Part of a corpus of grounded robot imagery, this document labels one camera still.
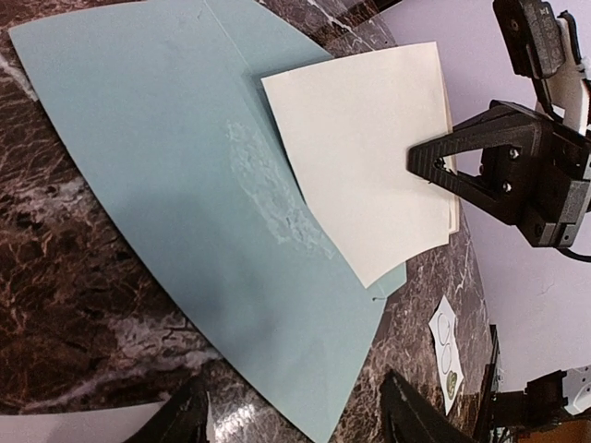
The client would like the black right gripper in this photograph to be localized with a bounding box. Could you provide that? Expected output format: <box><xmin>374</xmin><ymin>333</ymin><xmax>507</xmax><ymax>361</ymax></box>
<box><xmin>406</xmin><ymin>101</ymin><xmax>590</xmax><ymax>247</ymax></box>

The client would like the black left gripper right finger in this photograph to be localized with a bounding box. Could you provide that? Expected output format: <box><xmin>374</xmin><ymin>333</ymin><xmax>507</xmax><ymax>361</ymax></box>
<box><xmin>380</xmin><ymin>370</ymin><xmax>474</xmax><ymax>443</ymax></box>

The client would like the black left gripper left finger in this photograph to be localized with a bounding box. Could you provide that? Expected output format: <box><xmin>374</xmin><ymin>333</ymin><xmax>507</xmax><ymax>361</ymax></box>
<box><xmin>133</xmin><ymin>377</ymin><xmax>211</xmax><ymax>443</ymax></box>

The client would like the white letter sheet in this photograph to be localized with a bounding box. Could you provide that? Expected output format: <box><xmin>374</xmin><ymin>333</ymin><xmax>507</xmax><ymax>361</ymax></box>
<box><xmin>262</xmin><ymin>42</ymin><xmax>459</xmax><ymax>286</ymax></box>

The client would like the light blue paper envelope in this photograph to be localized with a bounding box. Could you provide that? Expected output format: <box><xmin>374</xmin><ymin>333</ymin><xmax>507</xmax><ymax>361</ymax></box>
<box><xmin>9</xmin><ymin>1</ymin><xmax>406</xmax><ymax>442</ymax></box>

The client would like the white sticker seal sheet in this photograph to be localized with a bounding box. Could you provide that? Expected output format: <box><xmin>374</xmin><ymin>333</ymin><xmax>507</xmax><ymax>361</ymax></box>
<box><xmin>428</xmin><ymin>296</ymin><xmax>464</xmax><ymax>415</ymax></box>

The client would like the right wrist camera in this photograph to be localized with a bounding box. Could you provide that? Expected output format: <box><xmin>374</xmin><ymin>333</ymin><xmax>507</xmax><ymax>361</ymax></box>
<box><xmin>493</xmin><ymin>1</ymin><xmax>590</xmax><ymax>137</ymax></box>

